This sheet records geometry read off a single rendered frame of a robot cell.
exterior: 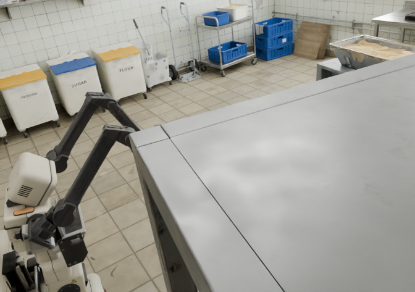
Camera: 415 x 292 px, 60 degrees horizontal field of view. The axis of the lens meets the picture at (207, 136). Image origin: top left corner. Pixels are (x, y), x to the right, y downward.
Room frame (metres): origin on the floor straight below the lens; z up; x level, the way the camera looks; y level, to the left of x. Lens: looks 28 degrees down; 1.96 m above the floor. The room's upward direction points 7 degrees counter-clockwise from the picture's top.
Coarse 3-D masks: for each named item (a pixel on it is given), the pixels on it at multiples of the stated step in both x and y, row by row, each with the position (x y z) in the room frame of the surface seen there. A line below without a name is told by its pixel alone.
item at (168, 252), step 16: (160, 128) 0.29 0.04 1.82; (144, 144) 0.26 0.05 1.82; (144, 192) 0.27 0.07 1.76; (160, 224) 0.26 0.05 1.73; (160, 240) 0.26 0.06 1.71; (160, 256) 0.27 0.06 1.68; (176, 256) 0.26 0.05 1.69; (176, 272) 0.26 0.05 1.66; (176, 288) 0.26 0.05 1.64; (192, 288) 0.27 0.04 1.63
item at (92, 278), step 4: (88, 276) 1.55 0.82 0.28; (92, 276) 1.54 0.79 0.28; (96, 276) 1.55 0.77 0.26; (88, 280) 1.51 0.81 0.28; (92, 280) 1.51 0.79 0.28; (96, 280) 1.51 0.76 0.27; (100, 280) 1.54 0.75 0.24; (88, 284) 1.49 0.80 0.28; (92, 284) 1.48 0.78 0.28; (96, 284) 1.48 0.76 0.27; (100, 284) 1.50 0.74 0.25; (88, 288) 1.45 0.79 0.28; (92, 288) 1.45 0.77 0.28; (96, 288) 1.45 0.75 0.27; (100, 288) 1.46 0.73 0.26
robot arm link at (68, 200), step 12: (108, 132) 1.18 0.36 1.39; (120, 132) 1.19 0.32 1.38; (132, 132) 1.20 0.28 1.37; (96, 144) 1.18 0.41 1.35; (108, 144) 1.18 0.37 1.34; (96, 156) 1.16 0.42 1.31; (84, 168) 1.15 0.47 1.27; (96, 168) 1.15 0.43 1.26; (84, 180) 1.13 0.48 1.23; (72, 192) 1.12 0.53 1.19; (84, 192) 1.13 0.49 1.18; (72, 204) 1.09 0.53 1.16; (60, 216) 1.07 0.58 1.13; (72, 216) 1.07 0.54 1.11
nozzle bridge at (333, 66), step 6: (330, 60) 2.27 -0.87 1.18; (336, 60) 2.26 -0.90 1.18; (318, 66) 2.24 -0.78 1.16; (324, 66) 2.18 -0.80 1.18; (330, 66) 2.17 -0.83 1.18; (336, 66) 2.15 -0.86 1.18; (342, 66) 2.14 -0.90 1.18; (318, 72) 2.24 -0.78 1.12; (324, 72) 2.22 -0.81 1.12; (330, 72) 2.24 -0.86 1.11; (336, 72) 2.08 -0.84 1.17; (342, 72) 2.04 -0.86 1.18; (318, 78) 2.23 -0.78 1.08; (324, 78) 2.22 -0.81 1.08
